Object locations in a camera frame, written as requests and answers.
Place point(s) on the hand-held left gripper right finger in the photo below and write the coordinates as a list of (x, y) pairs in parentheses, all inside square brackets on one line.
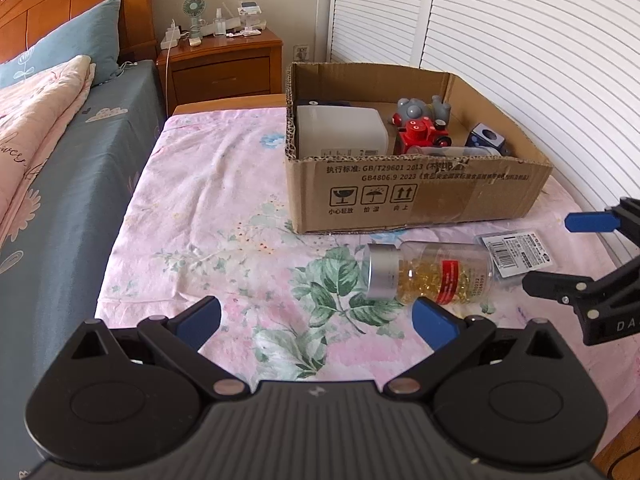
[(435, 322)]

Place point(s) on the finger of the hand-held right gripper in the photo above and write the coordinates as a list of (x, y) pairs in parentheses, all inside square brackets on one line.
[(590, 221), (555, 282)]

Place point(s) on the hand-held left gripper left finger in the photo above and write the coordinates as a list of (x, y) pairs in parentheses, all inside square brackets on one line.
[(200, 315)]

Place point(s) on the black labelled packet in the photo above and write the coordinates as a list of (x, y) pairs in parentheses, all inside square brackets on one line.
[(520, 252)]

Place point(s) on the clear bottle of yellow capsules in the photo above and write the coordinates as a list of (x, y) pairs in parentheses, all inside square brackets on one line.
[(430, 272)]

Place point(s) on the cardboard box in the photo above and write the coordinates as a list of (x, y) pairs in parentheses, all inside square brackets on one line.
[(400, 200)]

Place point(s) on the blue cube toy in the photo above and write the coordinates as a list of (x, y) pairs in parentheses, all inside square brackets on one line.
[(482, 136)]

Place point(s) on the red toy car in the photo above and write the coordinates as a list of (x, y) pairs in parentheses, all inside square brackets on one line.
[(420, 132)]

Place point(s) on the grey elephant toy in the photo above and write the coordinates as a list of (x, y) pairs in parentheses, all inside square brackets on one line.
[(415, 109)]

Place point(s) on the pink floral blanket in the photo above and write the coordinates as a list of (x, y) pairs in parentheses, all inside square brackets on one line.
[(215, 210)]

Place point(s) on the white louvered closet door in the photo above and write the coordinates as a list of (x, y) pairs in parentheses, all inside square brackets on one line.
[(540, 60), (380, 10)]

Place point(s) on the blue-grey bed sheet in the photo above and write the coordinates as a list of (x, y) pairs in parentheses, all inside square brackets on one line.
[(75, 200)]

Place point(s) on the white plastic container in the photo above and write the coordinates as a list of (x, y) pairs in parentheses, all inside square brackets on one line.
[(340, 130)]

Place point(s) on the wooden nightstand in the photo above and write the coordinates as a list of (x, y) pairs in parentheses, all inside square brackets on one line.
[(220, 72)]

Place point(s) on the pink quilt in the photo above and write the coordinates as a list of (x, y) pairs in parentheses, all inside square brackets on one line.
[(35, 120)]

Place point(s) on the white power strip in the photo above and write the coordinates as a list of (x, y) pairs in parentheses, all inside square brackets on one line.
[(171, 37)]

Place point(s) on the clear spray bottle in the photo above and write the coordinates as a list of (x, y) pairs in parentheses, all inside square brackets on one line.
[(219, 22)]

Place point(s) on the blue-grey pillow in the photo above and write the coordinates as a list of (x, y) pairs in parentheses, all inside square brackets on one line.
[(65, 45)]

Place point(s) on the white phone stand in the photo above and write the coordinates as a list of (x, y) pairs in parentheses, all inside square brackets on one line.
[(250, 12)]

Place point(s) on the small green desk fan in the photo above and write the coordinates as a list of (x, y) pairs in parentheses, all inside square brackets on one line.
[(192, 7)]

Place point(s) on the wooden headboard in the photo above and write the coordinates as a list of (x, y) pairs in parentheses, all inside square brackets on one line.
[(60, 5)]

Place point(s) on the wooden bed frame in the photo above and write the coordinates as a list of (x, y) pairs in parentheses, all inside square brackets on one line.
[(225, 104)]

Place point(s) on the white wall socket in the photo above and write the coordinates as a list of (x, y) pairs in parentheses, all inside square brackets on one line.
[(302, 52)]

